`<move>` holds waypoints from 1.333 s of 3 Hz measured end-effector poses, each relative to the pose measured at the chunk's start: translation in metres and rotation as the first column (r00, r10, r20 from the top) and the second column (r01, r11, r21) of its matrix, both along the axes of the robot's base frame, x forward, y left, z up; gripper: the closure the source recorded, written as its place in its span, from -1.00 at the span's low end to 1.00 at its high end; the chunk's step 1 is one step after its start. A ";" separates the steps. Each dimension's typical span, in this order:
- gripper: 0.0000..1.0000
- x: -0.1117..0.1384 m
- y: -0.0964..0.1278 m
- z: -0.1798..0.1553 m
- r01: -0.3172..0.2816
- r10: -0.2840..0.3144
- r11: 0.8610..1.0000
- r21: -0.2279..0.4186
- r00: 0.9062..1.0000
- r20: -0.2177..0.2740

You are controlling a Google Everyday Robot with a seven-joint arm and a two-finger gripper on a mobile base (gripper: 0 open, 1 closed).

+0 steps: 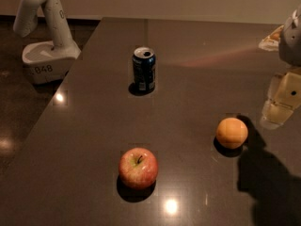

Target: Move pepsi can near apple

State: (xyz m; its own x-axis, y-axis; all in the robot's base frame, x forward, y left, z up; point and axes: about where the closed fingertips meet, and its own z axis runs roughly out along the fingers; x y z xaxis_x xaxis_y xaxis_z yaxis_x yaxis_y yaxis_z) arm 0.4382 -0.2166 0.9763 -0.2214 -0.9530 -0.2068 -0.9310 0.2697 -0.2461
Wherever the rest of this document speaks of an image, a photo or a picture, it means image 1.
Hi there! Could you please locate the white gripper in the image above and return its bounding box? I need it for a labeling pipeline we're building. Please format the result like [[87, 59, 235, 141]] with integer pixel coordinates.
[[259, 5, 301, 130]]

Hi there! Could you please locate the blue pepsi can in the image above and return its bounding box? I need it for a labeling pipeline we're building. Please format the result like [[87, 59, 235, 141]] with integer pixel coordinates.
[[132, 47, 156, 93]]

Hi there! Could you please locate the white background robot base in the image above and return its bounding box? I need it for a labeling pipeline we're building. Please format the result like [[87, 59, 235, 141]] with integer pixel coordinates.
[[22, 41, 81, 85]]

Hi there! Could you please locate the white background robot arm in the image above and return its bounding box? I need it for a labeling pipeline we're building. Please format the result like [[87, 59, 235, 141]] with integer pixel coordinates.
[[13, 0, 301, 130]]

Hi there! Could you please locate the red apple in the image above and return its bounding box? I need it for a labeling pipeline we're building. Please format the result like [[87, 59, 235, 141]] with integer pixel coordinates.
[[119, 148, 158, 190]]

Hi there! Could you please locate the orange fruit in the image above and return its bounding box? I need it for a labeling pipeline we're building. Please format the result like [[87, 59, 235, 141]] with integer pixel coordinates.
[[215, 118, 248, 150]]

